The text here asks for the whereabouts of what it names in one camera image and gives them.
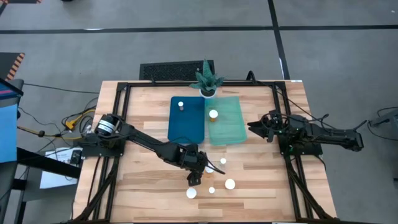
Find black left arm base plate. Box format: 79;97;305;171
77;136;125;157

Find blue board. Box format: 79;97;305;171
0;103;19;164

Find translucent teal plastic bin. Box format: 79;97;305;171
204;95;249;146

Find dark blue plastic bin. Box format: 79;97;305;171
167;95;206;146

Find black aluminium table frame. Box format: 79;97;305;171
73;80;336;223

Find black perforated floor mat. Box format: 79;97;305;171
139;60;215;81

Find green succulent in white pot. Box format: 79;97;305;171
188;58;225;99

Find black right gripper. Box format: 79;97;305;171
247;110;287;144

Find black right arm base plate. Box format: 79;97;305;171
279;141;323;156

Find black desk beam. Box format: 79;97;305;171
17;147;81;180

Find yellow cable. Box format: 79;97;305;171
17;108;96;138

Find white paper sheets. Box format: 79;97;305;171
39;149;83;190

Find black hazard-striped floor mat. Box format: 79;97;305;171
0;52;25;82

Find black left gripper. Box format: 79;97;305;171
178;143;208;187

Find small black device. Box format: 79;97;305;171
70;149;82;166

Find black monitor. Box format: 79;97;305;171
0;77;25;108

